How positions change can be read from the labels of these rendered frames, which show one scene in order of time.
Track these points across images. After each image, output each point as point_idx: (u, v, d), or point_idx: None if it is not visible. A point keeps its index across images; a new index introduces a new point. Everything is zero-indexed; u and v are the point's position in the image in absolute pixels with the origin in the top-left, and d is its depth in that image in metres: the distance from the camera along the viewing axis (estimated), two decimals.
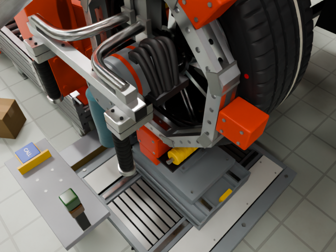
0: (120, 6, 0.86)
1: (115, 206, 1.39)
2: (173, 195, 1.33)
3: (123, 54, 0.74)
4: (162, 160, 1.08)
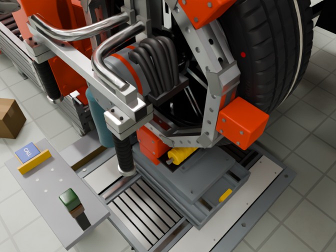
0: None
1: (115, 206, 1.39)
2: (173, 195, 1.33)
3: (123, 54, 0.74)
4: (162, 160, 1.08)
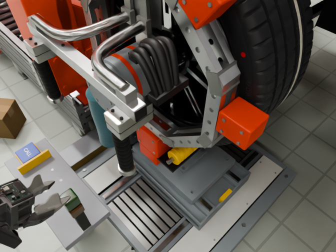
0: None
1: (115, 206, 1.39)
2: (173, 195, 1.33)
3: (123, 54, 0.74)
4: (162, 160, 1.08)
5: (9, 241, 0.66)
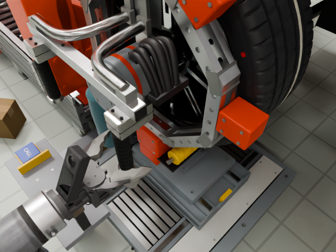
0: None
1: (115, 206, 1.39)
2: (173, 195, 1.33)
3: (123, 54, 0.74)
4: (162, 160, 1.08)
5: None
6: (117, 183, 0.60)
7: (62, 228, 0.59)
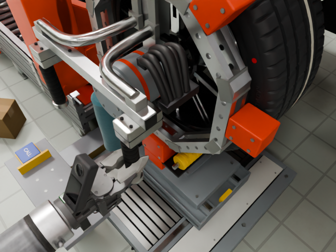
0: (125, 18, 0.88)
1: (115, 206, 1.39)
2: (173, 195, 1.33)
3: (130, 59, 0.73)
4: (168, 165, 1.07)
5: None
6: (127, 181, 0.61)
7: (70, 238, 0.57)
